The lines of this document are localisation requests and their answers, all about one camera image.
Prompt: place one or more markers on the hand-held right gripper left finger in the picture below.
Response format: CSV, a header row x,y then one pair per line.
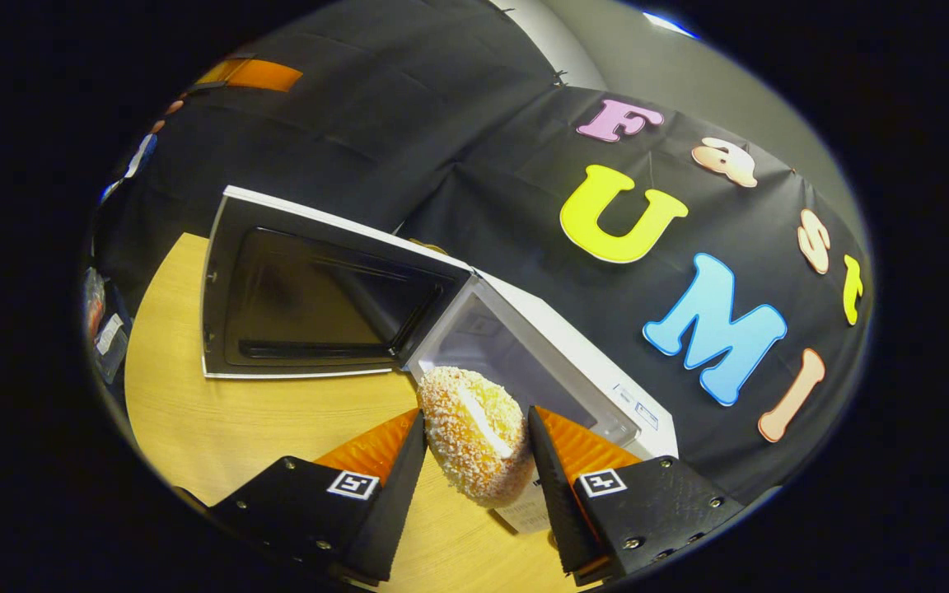
x,y
392,502

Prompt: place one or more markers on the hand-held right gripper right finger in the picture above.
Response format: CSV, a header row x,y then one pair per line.
x,y
557,502

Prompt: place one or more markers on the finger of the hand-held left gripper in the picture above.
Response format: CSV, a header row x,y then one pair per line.
x,y
260,76

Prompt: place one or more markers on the sugar-coated bread bun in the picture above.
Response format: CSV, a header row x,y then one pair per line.
x,y
470,436

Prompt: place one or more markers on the white microwave oven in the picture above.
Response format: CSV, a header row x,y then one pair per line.
x,y
318,288

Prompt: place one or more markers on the clear plastic packet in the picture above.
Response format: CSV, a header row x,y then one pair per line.
x,y
108,333

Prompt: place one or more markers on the large ceiling light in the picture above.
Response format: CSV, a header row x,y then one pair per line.
x,y
666,23

